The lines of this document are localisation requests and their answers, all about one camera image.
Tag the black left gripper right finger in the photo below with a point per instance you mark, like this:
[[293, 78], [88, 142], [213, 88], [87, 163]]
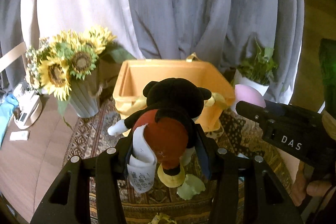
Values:
[[220, 165]]

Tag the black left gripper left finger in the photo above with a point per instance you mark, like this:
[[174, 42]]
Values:
[[111, 167]]

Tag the pink makeup sponge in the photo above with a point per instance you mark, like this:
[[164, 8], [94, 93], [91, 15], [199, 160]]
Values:
[[247, 94]]

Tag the black red plush mouse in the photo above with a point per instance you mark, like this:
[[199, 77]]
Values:
[[162, 144]]

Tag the person right hand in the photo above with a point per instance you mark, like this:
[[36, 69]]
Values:
[[302, 188]]

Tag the grey ribbed vase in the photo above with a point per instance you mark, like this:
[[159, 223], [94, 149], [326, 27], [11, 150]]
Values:
[[84, 95]]

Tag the green potted plant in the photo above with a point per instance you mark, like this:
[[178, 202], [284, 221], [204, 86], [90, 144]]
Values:
[[260, 68]]

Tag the green object at edge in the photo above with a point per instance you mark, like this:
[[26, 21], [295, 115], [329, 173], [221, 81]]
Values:
[[327, 63]]

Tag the white plant pot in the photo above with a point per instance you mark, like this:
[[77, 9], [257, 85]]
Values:
[[239, 79]]

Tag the orange plastic storage box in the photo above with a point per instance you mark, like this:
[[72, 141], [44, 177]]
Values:
[[194, 89]]

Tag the white small card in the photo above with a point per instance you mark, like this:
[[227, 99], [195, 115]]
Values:
[[19, 135]]

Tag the white device on stand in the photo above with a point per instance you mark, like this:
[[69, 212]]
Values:
[[29, 107]]

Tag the sunflower bouquet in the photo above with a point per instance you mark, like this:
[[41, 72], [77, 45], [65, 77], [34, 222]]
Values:
[[71, 55]]

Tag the blue cloth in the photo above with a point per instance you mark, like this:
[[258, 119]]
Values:
[[8, 104]]

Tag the grey curtain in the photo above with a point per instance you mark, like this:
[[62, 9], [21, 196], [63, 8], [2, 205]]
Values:
[[222, 32]]

